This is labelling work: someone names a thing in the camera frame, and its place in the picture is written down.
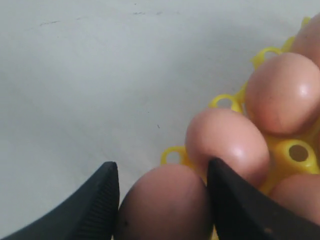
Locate brown egg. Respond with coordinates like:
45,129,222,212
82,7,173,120
184,108,270,187
290,13,320,67
244,52,320,136
269,173,320,217
113,164,213,240

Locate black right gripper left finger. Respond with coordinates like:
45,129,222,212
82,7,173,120
6,161,120,240

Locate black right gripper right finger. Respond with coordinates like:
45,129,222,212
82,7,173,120
207,158,320,240

